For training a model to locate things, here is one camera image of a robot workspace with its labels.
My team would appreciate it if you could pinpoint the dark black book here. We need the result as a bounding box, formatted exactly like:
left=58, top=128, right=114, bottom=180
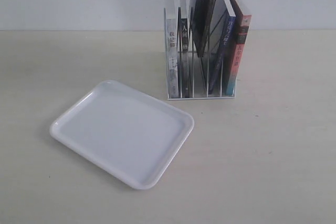
left=190, top=0, right=216, bottom=58

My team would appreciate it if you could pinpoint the red teal book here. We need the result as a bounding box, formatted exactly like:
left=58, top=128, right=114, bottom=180
left=223, top=0, right=252, bottom=96

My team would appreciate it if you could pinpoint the black grey book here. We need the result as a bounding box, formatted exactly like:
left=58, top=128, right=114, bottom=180
left=180, top=0, right=190, bottom=98

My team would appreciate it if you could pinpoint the grey white illustrated book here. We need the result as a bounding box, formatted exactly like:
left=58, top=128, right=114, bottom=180
left=164, top=0, right=180, bottom=99

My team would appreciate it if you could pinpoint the blue orange moon book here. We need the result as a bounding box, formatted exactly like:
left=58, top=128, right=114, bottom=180
left=208, top=0, right=236, bottom=94

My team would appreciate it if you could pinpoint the white wire book rack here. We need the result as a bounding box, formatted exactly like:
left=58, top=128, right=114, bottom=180
left=163, top=10, right=237, bottom=100

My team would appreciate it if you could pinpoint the white plastic tray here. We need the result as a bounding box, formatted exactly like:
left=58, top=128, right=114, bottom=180
left=49, top=80, right=194, bottom=190

